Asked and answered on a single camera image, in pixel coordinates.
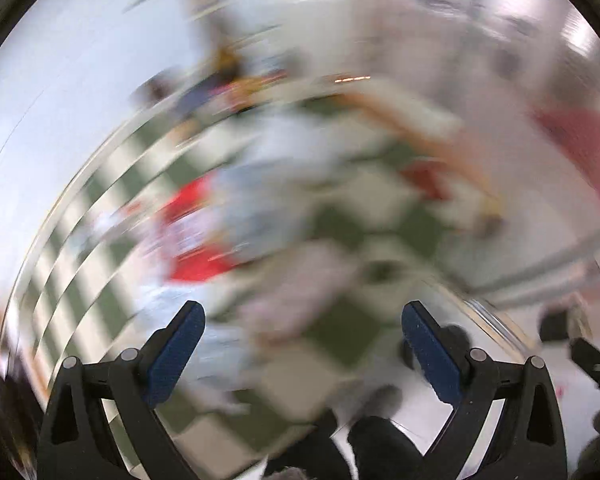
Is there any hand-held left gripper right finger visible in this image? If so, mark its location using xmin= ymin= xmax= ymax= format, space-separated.
xmin=401 ymin=300 xmax=566 ymax=480

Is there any green white checkered tablecloth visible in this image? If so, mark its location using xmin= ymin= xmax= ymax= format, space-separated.
xmin=10 ymin=92 xmax=505 ymax=466

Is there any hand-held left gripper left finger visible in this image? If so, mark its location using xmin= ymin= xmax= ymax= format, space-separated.
xmin=36 ymin=300 xmax=207 ymax=480

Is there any blurred red cloth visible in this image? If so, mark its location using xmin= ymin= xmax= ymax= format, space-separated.
xmin=534 ymin=107 xmax=600 ymax=213

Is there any red white garment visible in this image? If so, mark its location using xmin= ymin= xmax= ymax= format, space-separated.
xmin=157 ymin=175 xmax=243 ymax=285

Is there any person's dark trouser leg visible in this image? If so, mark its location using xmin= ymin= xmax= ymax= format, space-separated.
xmin=265 ymin=400 xmax=425 ymax=480

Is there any light blue garment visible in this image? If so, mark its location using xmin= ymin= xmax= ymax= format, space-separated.
xmin=215 ymin=110 xmax=353 ymax=263

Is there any pink garment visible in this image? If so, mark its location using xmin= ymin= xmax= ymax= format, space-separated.
xmin=240 ymin=245 xmax=363 ymax=333

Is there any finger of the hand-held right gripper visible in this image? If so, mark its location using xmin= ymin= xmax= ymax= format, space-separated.
xmin=570 ymin=337 xmax=600 ymax=411

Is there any small red wrapper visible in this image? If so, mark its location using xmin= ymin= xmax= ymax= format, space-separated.
xmin=404 ymin=159 xmax=458 ymax=202

